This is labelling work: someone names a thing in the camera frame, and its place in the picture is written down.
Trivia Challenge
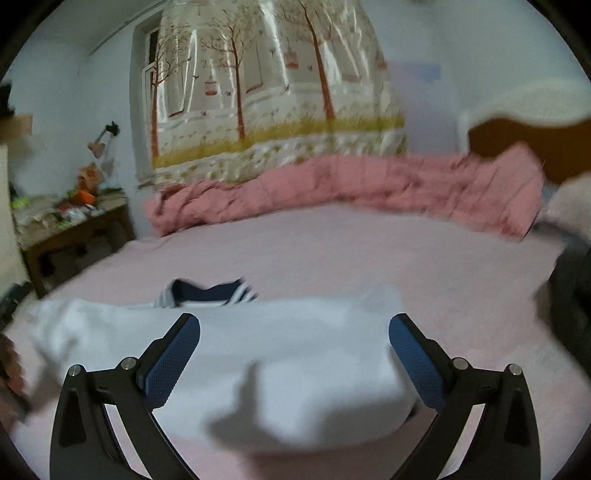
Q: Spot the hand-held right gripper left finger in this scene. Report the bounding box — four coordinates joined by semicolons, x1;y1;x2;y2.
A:
48;312;202;480

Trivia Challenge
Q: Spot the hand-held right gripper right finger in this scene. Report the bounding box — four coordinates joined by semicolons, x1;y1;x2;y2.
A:
388;313;542;480

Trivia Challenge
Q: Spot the white and navy jacket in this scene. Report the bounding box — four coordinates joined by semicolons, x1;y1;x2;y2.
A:
27;277;420;452

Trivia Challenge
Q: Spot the wooden desk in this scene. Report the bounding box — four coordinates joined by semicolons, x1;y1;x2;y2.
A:
16;203;136;298

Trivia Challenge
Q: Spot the dark fuzzy cloth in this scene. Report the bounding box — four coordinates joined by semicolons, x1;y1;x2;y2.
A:
549;247;591;335

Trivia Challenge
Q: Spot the pink checked quilt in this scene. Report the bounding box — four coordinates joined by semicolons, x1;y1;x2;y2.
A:
144;142;546;238

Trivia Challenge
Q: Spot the pile of desk clutter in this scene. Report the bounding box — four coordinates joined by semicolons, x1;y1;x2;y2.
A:
13;162;127;230

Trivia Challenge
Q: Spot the light pillow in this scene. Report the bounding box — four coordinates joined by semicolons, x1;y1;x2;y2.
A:
542;173;591;234

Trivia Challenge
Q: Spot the pink desk lamp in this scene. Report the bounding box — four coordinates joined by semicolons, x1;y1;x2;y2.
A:
87;121;122;160

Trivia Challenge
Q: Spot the white and brown headboard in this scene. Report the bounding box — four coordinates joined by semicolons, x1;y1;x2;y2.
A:
457;78;591;186

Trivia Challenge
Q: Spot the cardboard box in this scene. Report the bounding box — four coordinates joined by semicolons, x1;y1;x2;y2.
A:
0;114;34;145

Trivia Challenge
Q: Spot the tree print curtain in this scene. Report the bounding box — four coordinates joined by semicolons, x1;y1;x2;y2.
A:
150;0;409;185

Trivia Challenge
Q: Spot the white window frame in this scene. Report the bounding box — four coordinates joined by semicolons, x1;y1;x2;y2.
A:
133;22;163;186

